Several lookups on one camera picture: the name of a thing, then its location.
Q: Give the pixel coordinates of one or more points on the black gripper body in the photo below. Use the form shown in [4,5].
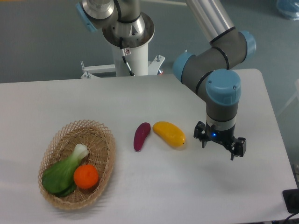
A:
[225,138]

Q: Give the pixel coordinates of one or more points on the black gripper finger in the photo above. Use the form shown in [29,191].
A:
[200,133]
[238,148]

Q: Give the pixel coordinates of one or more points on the orange toy fruit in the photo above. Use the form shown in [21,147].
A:
[86,176]

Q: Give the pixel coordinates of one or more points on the black box at table edge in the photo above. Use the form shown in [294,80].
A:
[291,198]

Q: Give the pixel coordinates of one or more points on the green bok choy toy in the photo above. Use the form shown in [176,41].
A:
[58,179]

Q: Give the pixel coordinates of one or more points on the blue object top right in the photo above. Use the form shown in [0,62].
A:
[288,8]

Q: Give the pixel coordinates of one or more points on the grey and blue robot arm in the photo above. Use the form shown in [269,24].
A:
[209,75]

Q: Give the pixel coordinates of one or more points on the yellow mango toy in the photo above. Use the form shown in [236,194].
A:
[170,133]

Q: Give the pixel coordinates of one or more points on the purple eggplant toy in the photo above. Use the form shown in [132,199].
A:
[140,136]

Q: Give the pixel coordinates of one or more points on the woven wicker basket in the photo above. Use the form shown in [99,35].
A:
[101,147]

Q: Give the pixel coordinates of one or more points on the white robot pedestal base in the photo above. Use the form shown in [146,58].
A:
[130,48]

